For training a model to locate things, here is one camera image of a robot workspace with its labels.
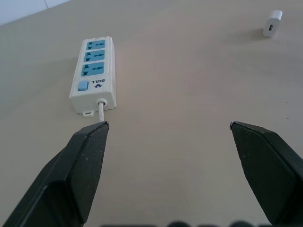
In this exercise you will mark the white USB charger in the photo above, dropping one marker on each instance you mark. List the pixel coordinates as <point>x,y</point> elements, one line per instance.
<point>272,23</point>

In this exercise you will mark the white power strip blue sockets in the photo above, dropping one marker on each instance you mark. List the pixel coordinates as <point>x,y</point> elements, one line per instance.
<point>94,73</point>

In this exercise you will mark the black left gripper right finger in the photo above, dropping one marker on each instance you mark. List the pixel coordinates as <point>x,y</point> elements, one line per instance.
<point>270,165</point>

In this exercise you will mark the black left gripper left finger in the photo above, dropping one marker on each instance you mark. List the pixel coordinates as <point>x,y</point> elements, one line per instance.
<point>71,170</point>

